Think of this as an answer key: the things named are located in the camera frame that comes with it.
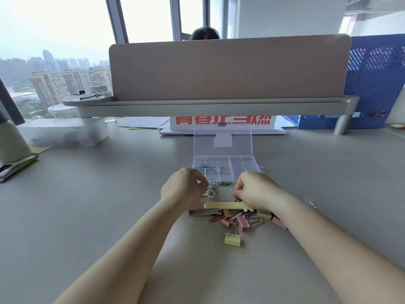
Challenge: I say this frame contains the person's left hand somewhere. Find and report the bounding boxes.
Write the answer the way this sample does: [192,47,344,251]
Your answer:
[160,167,210,214]

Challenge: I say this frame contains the person's right hand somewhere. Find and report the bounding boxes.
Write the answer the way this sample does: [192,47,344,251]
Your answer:
[234,170,283,214]

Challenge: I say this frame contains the person's left forearm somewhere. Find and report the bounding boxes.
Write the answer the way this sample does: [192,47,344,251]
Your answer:
[53,199,190,304]

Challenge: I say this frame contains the person's right forearm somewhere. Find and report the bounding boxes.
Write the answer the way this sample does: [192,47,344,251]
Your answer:
[268,189,405,304]

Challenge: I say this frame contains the pile of colourful paper clips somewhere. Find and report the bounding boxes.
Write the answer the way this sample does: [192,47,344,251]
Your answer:
[194,165,234,191]

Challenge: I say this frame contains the yellow plastic hair clip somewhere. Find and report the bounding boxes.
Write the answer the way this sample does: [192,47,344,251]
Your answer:
[204,201,254,213]

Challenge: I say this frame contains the clear plastic compartment box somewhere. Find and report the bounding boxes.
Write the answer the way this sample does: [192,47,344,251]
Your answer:
[192,124,262,183]

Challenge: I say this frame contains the pile of coloured binder clips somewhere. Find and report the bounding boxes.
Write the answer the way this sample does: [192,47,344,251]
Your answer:
[208,209,288,248]

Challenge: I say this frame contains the white flat board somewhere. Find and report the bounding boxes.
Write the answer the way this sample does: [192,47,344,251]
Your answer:
[159,126,288,136]

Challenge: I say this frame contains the white box with red print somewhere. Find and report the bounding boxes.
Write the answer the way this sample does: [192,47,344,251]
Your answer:
[169,115,274,131]

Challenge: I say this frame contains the grey desk shelf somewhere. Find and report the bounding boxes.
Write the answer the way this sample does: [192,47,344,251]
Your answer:
[62,91,361,136]

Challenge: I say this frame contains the beige desk divider panel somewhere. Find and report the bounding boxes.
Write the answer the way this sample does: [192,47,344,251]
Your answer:
[108,34,352,102]

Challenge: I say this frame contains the black glasses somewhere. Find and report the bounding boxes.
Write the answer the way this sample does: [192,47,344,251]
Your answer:
[78,90,104,100]

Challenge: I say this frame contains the clear plastic storage container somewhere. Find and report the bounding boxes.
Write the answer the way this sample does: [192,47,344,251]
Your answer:
[17,117,110,148]

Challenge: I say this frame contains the clear round plastic tub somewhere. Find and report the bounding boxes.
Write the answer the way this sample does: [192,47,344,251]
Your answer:
[47,104,82,119]

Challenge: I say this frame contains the blue perforated file organizer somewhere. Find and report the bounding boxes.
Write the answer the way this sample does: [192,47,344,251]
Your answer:
[286,34,405,130]

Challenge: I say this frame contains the white desk lamp base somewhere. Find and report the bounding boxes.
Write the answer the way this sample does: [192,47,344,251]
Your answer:
[0,118,32,165]

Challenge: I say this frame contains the grey window frame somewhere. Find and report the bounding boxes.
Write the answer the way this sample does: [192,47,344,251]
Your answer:
[105,0,238,44]

